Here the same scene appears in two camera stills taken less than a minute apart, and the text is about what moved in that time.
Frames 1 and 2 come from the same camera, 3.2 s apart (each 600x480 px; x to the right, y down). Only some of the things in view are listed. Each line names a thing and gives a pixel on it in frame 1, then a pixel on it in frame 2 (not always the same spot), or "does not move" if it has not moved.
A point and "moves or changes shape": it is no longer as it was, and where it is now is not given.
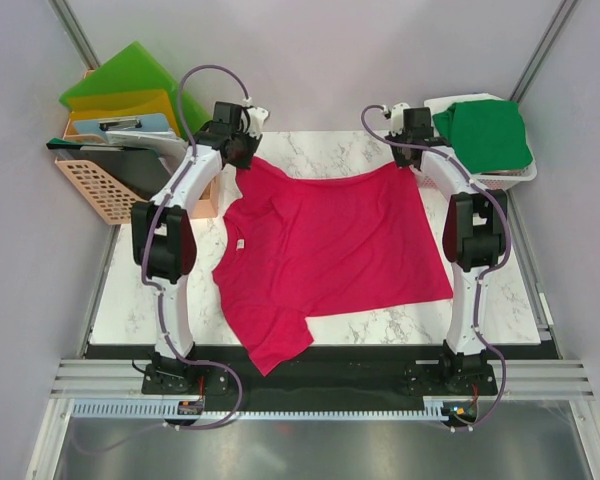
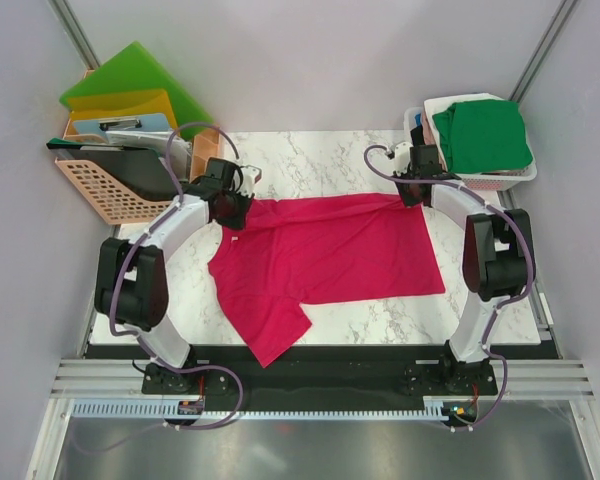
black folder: x=141 y=166 does not move
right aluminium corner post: x=543 y=50 does not move
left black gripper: x=254 y=144 → x=239 y=222
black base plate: x=457 y=373 does not move
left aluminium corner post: x=66 y=19 does not move
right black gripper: x=399 y=161 → x=407 y=199
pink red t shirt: x=292 y=249 moves or changes shape
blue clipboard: x=131 y=123 does not move
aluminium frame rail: x=121 y=379 does not move
